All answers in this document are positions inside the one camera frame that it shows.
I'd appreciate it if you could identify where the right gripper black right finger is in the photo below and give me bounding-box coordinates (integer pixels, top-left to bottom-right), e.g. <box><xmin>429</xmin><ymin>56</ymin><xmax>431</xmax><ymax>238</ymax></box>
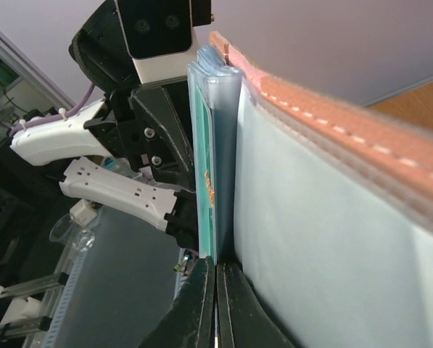
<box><xmin>216</xmin><ymin>262</ymin><xmax>294</xmax><ymax>348</ymax></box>

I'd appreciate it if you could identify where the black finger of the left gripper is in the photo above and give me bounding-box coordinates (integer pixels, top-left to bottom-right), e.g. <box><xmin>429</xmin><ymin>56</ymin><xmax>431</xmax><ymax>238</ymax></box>
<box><xmin>131</xmin><ymin>86</ymin><xmax>195</xmax><ymax>191</ymax></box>

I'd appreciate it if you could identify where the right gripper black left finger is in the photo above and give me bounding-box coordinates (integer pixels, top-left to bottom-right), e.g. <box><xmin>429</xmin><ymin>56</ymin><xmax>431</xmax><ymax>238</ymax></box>
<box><xmin>139</xmin><ymin>257</ymin><xmax>215</xmax><ymax>348</ymax></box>

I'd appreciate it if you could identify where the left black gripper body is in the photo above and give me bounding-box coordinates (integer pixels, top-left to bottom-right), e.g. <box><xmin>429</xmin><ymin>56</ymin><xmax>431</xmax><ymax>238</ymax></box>
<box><xmin>83</xmin><ymin>78</ymin><xmax>188</xmax><ymax>172</ymax></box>

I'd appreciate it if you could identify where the green VIP credit card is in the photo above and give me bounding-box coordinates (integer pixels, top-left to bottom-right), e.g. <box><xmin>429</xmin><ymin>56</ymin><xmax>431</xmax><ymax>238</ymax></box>
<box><xmin>187</xmin><ymin>62</ymin><xmax>217</xmax><ymax>260</ymax></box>

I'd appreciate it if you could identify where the pink leather card holder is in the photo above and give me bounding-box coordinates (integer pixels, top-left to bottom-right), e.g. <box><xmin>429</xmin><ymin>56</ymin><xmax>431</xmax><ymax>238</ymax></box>
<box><xmin>190</xmin><ymin>31</ymin><xmax>433</xmax><ymax>347</ymax></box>

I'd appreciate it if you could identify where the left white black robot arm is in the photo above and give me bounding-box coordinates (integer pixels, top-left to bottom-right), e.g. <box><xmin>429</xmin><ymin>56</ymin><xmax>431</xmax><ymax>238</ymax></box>
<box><xmin>0</xmin><ymin>1</ymin><xmax>213</xmax><ymax>250</ymax></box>

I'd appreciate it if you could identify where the left controller board with LEDs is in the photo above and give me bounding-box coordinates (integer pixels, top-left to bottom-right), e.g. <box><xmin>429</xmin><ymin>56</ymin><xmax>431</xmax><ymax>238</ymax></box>
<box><xmin>173</xmin><ymin>252</ymin><xmax>196</xmax><ymax>276</ymax></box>

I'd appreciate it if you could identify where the clear glass beaker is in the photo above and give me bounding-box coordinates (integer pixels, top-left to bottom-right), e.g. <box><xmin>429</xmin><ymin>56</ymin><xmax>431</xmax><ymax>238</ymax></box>
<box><xmin>49</xmin><ymin>214</ymin><xmax>95</xmax><ymax>252</ymax></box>

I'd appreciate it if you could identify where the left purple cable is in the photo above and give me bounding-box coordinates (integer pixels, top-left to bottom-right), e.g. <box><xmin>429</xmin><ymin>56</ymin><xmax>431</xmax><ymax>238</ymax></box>
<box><xmin>11</xmin><ymin>83</ymin><xmax>96</xmax><ymax>133</ymax></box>

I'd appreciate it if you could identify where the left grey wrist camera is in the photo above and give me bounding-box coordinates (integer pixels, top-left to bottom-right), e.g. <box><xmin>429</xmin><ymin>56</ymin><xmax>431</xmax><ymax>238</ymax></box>
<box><xmin>115</xmin><ymin>0</ymin><xmax>214</xmax><ymax>84</ymax></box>

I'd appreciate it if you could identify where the grey slotted cable duct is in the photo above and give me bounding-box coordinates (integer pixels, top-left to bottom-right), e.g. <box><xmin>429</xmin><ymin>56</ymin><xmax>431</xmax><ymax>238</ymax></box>
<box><xmin>42</xmin><ymin>251</ymin><xmax>88</xmax><ymax>348</ymax></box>

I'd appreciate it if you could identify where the aluminium rail base frame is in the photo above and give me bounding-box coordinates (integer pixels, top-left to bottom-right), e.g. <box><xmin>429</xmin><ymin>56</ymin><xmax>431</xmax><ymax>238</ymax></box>
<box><xmin>0</xmin><ymin>272</ymin><xmax>69</xmax><ymax>341</ymax></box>

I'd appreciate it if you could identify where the left aluminium corner post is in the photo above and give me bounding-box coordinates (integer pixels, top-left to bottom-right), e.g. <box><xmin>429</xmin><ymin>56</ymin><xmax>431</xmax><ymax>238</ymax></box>
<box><xmin>0</xmin><ymin>31</ymin><xmax>74</xmax><ymax>107</ymax></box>

